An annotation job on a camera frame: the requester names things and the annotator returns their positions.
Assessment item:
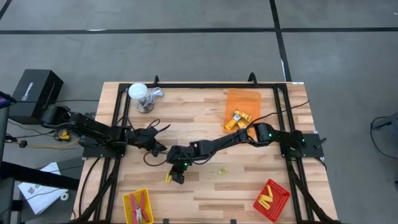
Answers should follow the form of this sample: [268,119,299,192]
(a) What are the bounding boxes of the dark side desk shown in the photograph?
[0,157,85,224]

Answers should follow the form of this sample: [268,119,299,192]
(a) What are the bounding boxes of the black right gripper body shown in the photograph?
[166,143,195,171]

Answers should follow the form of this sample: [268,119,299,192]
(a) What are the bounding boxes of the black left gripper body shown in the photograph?
[127,126,159,150]

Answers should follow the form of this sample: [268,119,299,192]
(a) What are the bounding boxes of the black cardboard box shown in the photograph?
[8,68,65,125]

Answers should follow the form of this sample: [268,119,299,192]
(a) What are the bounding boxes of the red plastic mesh basket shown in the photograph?
[252,179,292,223]

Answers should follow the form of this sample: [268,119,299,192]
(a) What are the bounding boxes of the blue red device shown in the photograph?
[0,90,17,109]

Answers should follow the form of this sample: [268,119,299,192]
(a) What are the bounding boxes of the white coiled power cable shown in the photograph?
[146,86,165,106]

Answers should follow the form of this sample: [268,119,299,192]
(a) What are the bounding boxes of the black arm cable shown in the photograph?
[245,100,311,128]
[124,117,172,167]

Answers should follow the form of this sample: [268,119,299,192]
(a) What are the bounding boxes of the black floor cable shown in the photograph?
[369,115,398,160]

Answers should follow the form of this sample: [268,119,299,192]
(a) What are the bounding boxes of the black metal rig frame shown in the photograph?
[72,81,343,224]

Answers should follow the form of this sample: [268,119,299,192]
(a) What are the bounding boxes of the white paper sheets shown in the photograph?
[17,161,70,215]

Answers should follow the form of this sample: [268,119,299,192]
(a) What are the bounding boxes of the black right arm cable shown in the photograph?
[245,100,311,128]

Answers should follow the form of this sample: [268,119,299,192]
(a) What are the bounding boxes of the white mushroom table lamp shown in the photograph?
[128,82,155,114]

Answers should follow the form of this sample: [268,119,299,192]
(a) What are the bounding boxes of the pink-handled pliers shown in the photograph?
[136,192,150,223]
[129,193,144,224]

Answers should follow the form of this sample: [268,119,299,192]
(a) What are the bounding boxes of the yellow plastic mesh basket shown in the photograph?
[122,187,155,224]

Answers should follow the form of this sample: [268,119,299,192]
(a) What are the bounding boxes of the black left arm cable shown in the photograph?
[124,117,172,167]

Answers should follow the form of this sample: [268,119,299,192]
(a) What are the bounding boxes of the yellow floor cable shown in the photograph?
[26,138,81,149]

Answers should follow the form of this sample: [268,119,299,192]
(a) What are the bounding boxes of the orange translucent plastic bin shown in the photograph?
[223,88,262,139]

